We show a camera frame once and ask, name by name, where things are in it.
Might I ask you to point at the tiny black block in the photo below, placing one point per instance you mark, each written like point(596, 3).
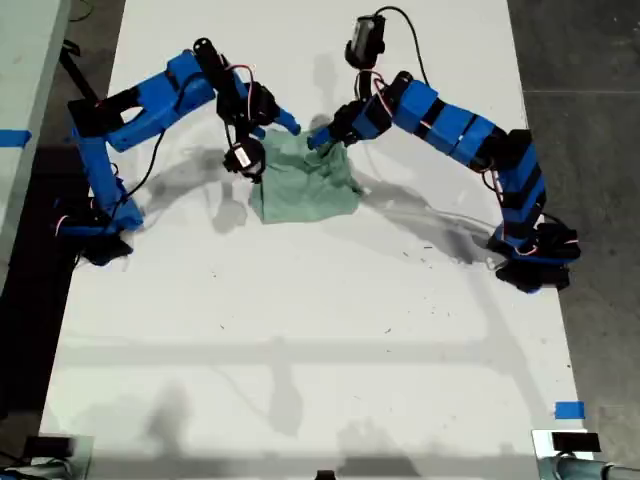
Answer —
point(325, 476)

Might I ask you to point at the pale grey side bench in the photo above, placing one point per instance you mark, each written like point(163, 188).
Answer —
point(25, 75)

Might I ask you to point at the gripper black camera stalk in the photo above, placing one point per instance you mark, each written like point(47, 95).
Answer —
point(260, 152)
point(360, 59)

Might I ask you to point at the grey metal tube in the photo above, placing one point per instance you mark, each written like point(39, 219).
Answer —
point(585, 471)

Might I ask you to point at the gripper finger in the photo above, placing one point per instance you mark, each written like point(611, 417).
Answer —
point(257, 132)
point(287, 121)
point(349, 141)
point(321, 138)

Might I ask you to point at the long blue tape strip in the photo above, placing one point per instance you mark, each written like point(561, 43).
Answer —
point(15, 138)

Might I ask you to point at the small black box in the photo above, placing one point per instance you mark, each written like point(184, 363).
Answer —
point(575, 442)
point(47, 446)

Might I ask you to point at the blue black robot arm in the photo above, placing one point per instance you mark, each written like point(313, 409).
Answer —
point(150, 105)
point(450, 125)

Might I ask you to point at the black stand leg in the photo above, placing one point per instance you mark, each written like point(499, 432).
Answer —
point(75, 67)

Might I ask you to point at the pale green T-shirt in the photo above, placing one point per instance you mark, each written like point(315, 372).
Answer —
point(300, 195)

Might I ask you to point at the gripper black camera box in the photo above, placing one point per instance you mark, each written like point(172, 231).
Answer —
point(242, 157)
point(367, 32)

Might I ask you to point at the short blue tape strip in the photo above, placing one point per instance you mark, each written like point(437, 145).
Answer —
point(570, 410)

